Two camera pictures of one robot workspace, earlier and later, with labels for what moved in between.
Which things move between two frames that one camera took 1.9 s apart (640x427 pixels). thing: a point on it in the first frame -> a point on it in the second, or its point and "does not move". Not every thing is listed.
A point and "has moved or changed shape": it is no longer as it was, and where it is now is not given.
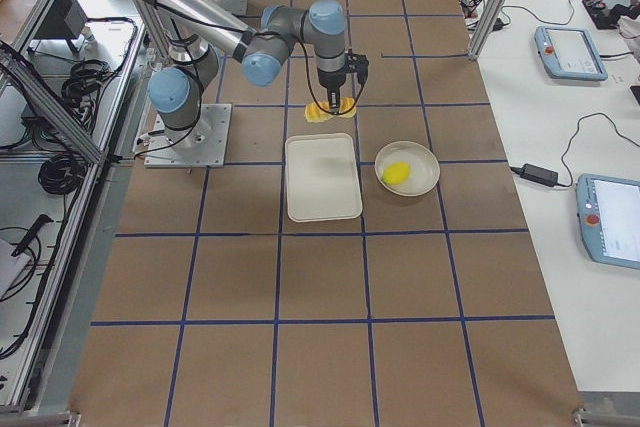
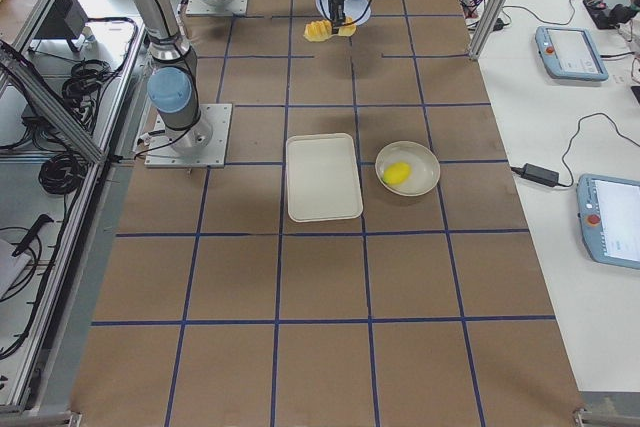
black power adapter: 537,174 does not move
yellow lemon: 396,173 does not move
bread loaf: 315,114 has moved or changed shape
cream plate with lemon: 407,168 does not move
